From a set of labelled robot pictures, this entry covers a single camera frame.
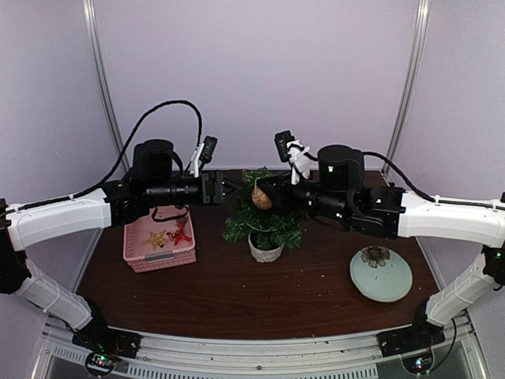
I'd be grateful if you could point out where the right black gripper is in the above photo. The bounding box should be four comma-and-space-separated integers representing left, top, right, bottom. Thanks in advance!
257, 170, 351, 223

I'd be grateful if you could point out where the twine ball ornament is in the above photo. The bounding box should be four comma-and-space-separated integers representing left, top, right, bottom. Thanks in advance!
252, 178, 273, 210

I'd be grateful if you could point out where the gold star ornament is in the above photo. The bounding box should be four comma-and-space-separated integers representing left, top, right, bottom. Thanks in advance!
144, 230, 167, 251

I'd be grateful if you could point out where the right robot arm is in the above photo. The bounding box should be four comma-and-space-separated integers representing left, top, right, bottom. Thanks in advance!
255, 144, 504, 349

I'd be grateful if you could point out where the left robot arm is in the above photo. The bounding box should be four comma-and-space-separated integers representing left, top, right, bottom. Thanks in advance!
1, 137, 240, 351

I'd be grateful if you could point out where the small green christmas tree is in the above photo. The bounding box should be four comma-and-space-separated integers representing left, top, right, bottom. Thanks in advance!
223, 167, 306, 250

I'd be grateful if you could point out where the white tree pot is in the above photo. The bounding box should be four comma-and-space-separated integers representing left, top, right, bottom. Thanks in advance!
248, 234, 284, 263

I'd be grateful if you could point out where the red bow ornament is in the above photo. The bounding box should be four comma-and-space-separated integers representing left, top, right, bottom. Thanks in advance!
166, 222, 193, 246

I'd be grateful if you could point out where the pink plastic basket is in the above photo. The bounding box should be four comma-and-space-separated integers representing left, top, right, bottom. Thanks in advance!
123, 206, 196, 273

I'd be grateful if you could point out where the light green floral plate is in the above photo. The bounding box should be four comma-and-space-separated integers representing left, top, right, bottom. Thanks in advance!
349, 246, 413, 303

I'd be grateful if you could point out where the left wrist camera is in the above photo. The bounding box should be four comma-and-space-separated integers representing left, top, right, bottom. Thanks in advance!
188, 136, 218, 178

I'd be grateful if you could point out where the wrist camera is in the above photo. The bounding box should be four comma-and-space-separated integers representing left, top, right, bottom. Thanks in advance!
188, 136, 218, 178
274, 130, 312, 185

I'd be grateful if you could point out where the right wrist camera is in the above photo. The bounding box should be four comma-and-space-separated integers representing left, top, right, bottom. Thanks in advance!
274, 130, 312, 185

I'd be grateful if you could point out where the aluminium front rail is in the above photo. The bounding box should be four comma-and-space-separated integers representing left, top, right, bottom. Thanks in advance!
31, 303, 494, 379

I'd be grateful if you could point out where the left aluminium frame post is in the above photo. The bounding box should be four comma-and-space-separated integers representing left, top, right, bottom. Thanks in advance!
82, 0, 129, 173

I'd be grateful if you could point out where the aluminium frame post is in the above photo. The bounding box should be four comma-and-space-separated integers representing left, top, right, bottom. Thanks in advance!
82, 0, 129, 173
387, 0, 431, 161

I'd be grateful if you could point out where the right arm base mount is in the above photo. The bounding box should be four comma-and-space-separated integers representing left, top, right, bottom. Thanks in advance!
377, 326, 446, 376

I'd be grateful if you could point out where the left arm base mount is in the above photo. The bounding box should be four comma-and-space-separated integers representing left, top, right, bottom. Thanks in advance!
65, 325, 141, 377

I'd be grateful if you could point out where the right aluminium frame post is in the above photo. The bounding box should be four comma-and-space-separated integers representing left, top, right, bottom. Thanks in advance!
387, 0, 431, 161

